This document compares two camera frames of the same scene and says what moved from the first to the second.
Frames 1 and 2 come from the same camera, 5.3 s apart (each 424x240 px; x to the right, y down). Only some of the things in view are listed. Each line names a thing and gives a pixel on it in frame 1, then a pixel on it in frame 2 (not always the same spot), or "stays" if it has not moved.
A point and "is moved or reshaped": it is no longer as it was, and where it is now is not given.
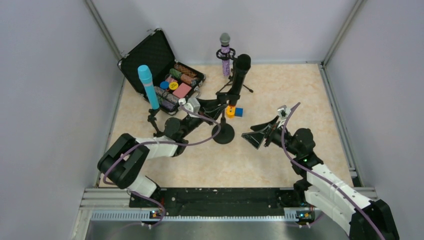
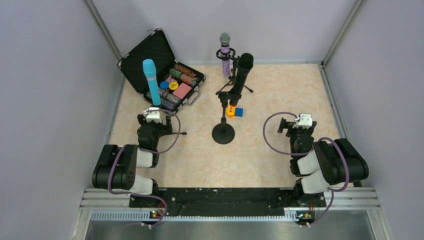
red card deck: [182, 90] stays
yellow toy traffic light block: [230, 111] stays
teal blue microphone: [145, 76] is moved or reshaped
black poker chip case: [172, 81] stays
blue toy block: [239, 112] stays
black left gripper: [216, 105] → [157, 124]
